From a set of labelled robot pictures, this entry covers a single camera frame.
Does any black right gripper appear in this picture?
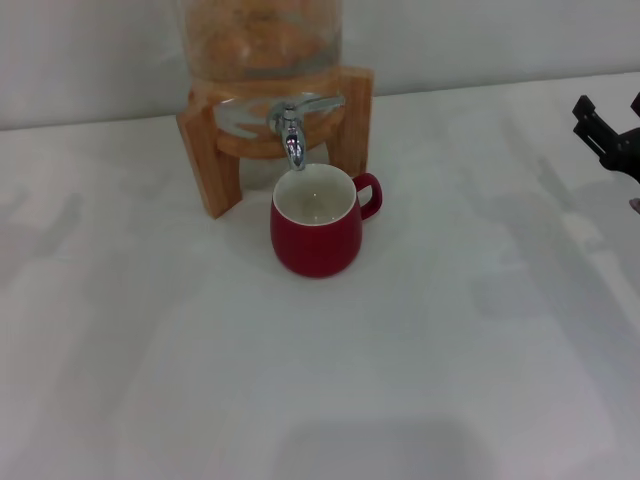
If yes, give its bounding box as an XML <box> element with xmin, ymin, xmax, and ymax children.
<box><xmin>572</xmin><ymin>91</ymin><xmax>640</xmax><ymax>184</ymax></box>

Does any red ceramic cup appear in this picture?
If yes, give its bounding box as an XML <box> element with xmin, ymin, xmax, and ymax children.
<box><xmin>270</xmin><ymin>163</ymin><xmax>385</xmax><ymax>277</ymax></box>

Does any glass drink dispenser jar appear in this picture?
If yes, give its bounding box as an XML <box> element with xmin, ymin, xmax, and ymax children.
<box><xmin>182</xmin><ymin>0</ymin><xmax>347</xmax><ymax>191</ymax></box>

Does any wooden dispenser stand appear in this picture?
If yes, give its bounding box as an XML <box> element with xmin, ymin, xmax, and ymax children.
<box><xmin>174</xmin><ymin>65</ymin><xmax>375</xmax><ymax>220</ymax></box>

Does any chrome faucet tap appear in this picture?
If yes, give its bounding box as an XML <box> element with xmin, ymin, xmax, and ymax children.
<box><xmin>267</xmin><ymin>95</ymin><xmax>347</xmax><ymax>172</ymax></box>

